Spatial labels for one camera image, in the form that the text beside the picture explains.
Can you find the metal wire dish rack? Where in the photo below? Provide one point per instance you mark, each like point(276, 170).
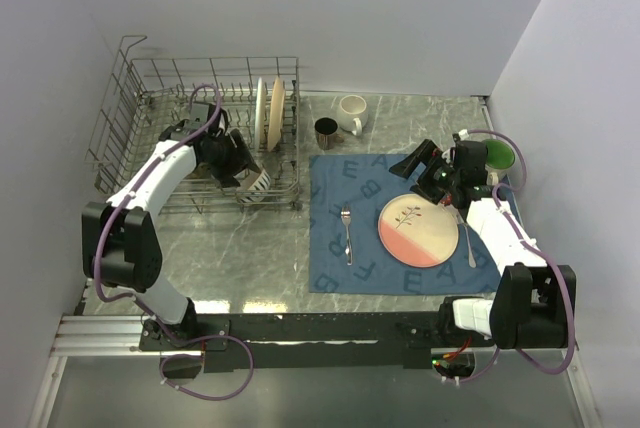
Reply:
point(148, 93)

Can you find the silver spoon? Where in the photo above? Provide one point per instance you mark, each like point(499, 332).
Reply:
point(471, 258)

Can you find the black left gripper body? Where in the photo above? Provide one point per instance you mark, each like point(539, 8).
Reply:
point(223, 155)

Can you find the white ceramic mug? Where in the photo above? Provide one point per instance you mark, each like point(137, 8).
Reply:
point(352, 114)

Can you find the white strawberry pattern plate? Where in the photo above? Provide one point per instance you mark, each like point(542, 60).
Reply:
point(260, 107)

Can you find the dark brown metal cup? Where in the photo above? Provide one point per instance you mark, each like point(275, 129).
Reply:
point(327, 133)

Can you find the floral mug green inside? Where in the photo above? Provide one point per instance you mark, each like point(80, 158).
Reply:
point(500, 159)

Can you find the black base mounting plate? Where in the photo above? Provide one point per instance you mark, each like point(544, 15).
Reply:
point(385, 354)

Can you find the blue letter pattern cloth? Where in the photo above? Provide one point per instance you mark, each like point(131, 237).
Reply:
point(363, 181)

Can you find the beige plate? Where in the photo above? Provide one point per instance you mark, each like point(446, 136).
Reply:
point(276, 114)

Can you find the silver fork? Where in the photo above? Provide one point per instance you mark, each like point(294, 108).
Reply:
point(346, 220)

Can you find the pink and cream plate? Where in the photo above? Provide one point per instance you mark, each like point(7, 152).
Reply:
point(416, 232)

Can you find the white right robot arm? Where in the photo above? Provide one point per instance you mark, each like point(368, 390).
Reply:
point(534, 302)

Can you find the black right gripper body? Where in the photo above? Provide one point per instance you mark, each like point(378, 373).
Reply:
point(438, 178)

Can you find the aluminium frame rail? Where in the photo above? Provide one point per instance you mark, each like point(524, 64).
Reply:
point(139, 335)

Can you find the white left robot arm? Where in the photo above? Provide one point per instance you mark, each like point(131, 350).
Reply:
point(120, 248)

